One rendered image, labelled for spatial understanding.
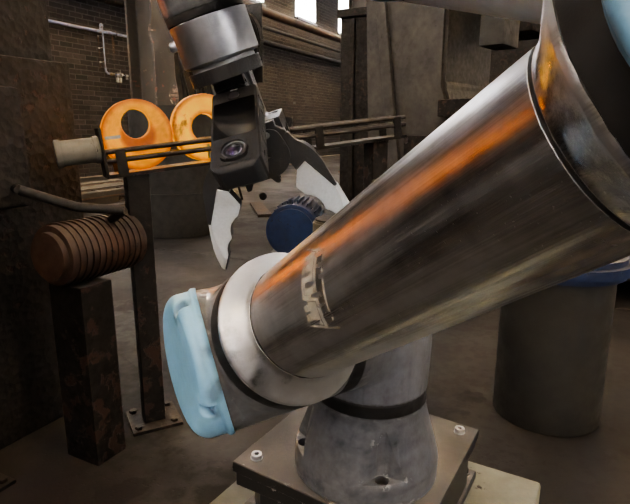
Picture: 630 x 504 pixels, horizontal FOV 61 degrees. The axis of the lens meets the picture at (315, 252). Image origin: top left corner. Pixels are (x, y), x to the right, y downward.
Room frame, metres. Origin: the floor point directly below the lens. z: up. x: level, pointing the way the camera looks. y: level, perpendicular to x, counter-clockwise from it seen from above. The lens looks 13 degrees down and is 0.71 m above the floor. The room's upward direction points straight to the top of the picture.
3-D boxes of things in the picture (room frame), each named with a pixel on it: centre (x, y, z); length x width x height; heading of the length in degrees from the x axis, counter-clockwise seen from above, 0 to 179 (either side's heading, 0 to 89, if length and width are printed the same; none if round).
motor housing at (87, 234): (1.12, 0.48, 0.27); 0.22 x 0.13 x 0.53; 153
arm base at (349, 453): (0.51, -0.06, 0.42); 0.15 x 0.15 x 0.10
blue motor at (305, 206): (3.08, 0.09, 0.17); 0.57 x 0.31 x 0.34; 173
